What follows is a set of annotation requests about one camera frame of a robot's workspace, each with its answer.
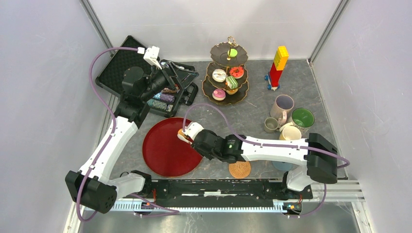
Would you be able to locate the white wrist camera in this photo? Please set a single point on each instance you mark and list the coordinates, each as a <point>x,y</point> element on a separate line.
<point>192,130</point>
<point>150,55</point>

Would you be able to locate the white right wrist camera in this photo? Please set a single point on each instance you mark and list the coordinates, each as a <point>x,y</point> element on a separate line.
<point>192,130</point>

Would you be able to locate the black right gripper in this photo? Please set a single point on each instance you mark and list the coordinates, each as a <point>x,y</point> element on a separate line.
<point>203,154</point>

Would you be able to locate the green matcha cake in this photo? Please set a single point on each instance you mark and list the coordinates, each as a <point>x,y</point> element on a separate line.
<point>231,82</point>

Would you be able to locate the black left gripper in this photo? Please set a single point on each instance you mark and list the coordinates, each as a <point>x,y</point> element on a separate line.
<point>183,79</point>

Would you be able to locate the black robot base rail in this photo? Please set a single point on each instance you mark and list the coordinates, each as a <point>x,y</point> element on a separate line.
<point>221,193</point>

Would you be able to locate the blue round coaster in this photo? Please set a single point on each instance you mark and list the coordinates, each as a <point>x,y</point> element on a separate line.
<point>282,166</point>

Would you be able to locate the green inside ceramic mug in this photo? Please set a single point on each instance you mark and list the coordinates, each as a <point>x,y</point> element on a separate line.
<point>302,118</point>

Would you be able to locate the three-tier black gold stand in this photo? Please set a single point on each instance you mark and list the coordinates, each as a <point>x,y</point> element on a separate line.
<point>220,60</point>

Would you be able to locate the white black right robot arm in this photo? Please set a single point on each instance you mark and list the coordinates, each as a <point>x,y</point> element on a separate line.
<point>315,158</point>

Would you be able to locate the pink ceramic mug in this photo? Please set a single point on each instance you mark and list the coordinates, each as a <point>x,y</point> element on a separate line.
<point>282,105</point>

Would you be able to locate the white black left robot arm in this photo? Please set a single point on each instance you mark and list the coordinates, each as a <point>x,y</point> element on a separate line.
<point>91,186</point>

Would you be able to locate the black poker chip case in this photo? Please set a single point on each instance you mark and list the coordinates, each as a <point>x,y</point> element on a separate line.
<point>164,103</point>

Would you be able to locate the orange macaron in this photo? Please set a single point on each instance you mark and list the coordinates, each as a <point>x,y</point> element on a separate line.
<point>181,133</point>

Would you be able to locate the white chocolate striped donut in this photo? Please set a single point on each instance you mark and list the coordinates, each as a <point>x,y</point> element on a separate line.
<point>219,75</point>

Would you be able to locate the small grey cup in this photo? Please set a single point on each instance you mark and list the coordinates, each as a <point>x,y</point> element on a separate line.
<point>270,125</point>

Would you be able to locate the red frosted donut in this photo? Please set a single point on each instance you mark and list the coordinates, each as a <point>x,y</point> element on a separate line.
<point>237,72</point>

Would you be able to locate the yellow ceramic mug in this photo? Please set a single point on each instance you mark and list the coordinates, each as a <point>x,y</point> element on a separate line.
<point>289,133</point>

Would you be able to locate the red yellow toy block tower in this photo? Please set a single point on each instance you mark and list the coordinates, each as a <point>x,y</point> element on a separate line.
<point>278,65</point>

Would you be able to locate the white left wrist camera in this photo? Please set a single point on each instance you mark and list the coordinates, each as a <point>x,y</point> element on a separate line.
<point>150,55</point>

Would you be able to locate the red round tray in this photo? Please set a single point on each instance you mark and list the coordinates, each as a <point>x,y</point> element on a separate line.
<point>165,154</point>

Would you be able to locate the green macaron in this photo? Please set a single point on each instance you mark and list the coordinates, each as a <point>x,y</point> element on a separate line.
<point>232,53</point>

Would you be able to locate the pink frosted donut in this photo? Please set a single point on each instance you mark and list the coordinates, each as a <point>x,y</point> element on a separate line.
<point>219,94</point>

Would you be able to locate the woven coaster front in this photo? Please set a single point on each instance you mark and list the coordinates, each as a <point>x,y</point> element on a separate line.
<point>240,170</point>

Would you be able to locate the small brown pastry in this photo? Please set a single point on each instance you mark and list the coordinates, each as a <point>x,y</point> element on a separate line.
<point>232,91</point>

